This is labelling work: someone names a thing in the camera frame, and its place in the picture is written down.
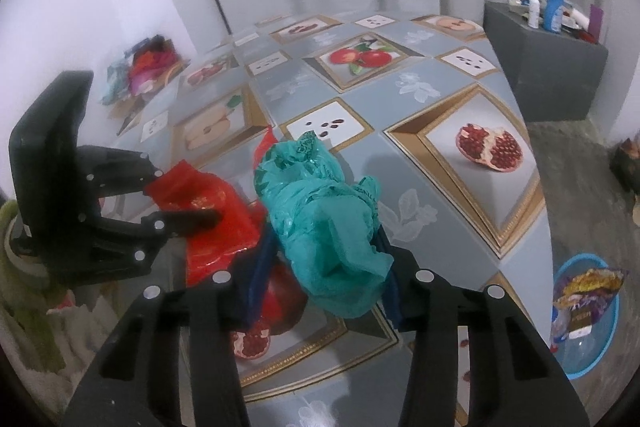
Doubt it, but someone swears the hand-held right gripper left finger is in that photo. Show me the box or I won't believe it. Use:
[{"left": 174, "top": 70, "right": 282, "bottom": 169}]
[{"left": 62, "top": 232, "right": 279, "bottom": 427}]

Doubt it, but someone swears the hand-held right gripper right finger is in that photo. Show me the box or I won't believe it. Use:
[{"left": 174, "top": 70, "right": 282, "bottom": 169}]
[{"left": 372, "top": 232, "right": 591, "bottom": 427}]

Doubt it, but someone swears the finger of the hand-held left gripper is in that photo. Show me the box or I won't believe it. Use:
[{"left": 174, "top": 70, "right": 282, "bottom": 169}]
[
  {"left": 76, "top": 146, "right": 166, "bottom": 200},
  {"left": 85, "top": 208, "right": 224, "bottom": 281}
]

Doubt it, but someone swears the red plastic wrapper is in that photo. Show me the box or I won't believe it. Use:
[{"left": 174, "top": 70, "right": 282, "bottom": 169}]
[{"left": 145, "top": 126, "right": 279, "bottom": 291}]

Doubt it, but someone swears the teal plastic bag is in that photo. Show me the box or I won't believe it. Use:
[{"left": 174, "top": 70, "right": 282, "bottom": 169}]
[{"left": 253, "top": 131, "right": 395, "bottom": 319}]

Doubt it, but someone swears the purple yellow snack packet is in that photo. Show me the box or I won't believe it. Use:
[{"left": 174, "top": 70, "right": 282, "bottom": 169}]
[{"left": 554, "top": 267, "right": 629, "bottom": 309}]

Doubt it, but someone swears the blue plastic basket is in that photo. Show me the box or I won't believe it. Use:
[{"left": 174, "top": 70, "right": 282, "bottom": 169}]
[{"left": 551, "top": 253, "right": 621, "bottom": 381}]

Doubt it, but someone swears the brown paper bag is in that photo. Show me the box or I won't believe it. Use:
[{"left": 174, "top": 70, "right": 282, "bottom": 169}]
[{"left": 111, "top": 98, "right": 152, "bottom": 134}]

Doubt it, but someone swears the round table with pomegranate cloth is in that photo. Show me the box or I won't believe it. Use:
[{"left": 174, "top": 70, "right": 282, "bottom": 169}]
[{"left": 114, "top": 9, "right": 557, "bottom": 427}]

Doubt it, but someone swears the green cloth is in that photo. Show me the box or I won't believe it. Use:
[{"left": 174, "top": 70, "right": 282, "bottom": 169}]
[{"left": 0, "top": 199, "right": 68, "bottom": 370}]

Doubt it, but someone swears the dark brown box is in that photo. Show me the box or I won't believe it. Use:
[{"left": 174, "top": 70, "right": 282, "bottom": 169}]
[{"left": 608, "top": 138, "right": 640, "bottom": 194}]

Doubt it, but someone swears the grey cabinet box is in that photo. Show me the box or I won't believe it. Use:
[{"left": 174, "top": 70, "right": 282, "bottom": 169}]
[{"left": 483, "top": 0, "right": 610, "bottom": 124}]

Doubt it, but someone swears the blue white lotion bottle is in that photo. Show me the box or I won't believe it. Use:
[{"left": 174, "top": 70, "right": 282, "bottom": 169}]
[{"left": 542, "top": 0, "right": 572, "bottom": 33}]

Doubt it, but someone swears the purple box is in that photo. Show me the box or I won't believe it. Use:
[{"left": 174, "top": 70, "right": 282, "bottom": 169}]
[{"left": 587, "top": 4, "right": 605, "bottom": 40}]

